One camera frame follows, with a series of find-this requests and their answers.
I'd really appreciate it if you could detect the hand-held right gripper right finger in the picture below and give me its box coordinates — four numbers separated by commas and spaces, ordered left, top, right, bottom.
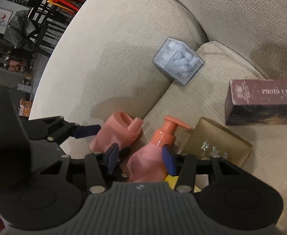
161, 144, 245, 193

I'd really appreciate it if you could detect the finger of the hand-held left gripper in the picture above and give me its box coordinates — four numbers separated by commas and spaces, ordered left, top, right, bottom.
28, 116, 101, 144

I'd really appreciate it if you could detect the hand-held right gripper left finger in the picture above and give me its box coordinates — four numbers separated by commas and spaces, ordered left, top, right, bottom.
39, 143, 120, 194

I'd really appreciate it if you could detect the yellow tape measure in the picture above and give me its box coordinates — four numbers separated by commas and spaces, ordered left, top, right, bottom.
163, 174, 201, 193

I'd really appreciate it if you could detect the pink pump bottle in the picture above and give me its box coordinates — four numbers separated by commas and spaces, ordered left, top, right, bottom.
122, 116, 191, 183

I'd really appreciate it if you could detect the pink capped bottle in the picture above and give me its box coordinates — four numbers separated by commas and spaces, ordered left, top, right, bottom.
89, 112, 144, 152

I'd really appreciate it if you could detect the gold box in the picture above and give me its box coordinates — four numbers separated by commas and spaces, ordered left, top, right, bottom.
183, 117, 253, 169

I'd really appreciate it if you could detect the clear box of white capsules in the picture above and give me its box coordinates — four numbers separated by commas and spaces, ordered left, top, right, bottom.
152, 37, 205, 87

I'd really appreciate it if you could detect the purple card box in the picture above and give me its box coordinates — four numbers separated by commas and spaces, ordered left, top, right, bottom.
225, 79, 287, 126

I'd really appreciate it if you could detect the orange printed cardboard box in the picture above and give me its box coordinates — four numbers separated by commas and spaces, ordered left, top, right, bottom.
18, 98, 33, 117

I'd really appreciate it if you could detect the shoe rack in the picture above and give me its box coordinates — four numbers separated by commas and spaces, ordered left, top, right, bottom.
0, 49, 33, 74

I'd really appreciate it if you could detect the black dining chair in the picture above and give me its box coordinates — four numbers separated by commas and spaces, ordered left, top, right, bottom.
28, 20, 60, 57
32, 0, 77, 24

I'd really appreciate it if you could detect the dark jacket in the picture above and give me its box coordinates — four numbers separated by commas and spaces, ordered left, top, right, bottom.
5, 10, 36, 48

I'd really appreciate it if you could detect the beige sofa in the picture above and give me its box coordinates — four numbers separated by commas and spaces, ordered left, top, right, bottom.
28, 0, 287, 235

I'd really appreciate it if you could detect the wall picture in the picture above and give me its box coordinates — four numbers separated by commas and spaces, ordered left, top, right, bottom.
0, 7, 13, 26

